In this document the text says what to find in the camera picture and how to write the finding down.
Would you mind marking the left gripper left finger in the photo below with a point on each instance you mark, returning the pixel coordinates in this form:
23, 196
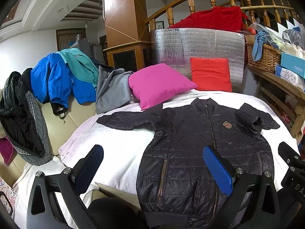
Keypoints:
44, 210

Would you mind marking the pink pillow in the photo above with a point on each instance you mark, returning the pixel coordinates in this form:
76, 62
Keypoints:
158, 83

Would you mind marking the wicker basket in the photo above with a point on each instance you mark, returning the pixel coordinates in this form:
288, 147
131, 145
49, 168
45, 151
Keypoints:
269, 58

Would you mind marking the black quilted jacket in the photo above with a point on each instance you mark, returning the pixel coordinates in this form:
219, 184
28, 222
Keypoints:
174, 185

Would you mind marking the wooden stair railing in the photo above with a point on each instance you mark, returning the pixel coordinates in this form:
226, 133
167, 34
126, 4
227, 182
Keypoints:
268, 12

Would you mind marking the blue cloth in basket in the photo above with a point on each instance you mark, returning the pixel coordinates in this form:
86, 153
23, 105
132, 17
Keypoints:
262, 37

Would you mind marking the grey knit garment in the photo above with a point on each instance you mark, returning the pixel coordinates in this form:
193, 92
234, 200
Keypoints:
40, 130

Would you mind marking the blue jacket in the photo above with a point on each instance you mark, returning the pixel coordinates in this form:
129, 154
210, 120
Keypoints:
53, 82

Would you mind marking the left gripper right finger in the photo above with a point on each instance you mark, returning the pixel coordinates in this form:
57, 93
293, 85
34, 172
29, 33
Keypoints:
263, 209

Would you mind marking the red pillow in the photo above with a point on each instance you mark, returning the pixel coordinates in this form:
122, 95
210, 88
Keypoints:
211, 74

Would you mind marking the silver foil headboard panel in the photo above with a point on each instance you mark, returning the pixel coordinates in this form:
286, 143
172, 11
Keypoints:
175, 47

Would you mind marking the magenta cloth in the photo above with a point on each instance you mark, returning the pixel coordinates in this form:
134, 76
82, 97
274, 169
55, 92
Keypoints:
7, 150

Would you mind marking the light blue cardboard box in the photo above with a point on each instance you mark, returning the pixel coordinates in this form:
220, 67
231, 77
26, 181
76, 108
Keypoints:
293, 63

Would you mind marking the black jacket on sofa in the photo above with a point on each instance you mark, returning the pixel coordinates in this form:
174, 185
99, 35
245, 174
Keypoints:
15, 115

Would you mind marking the teal shirt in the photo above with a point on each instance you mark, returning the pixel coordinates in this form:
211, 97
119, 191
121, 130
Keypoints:
80, 65

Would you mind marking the red cloth on railing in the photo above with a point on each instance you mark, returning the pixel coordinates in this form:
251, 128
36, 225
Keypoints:
217, 18

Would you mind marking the patterned tissue pack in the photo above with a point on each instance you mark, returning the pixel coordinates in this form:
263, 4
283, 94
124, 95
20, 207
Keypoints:
290, 77

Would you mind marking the wooden pillar cabinet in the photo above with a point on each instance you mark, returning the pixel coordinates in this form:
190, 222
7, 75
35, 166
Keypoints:
127, 33

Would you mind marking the white bed blanket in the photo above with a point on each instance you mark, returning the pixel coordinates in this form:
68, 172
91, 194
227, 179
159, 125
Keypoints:
123, 150

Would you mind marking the wooden side table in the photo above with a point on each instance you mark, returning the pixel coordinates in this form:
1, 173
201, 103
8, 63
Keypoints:
285, 99

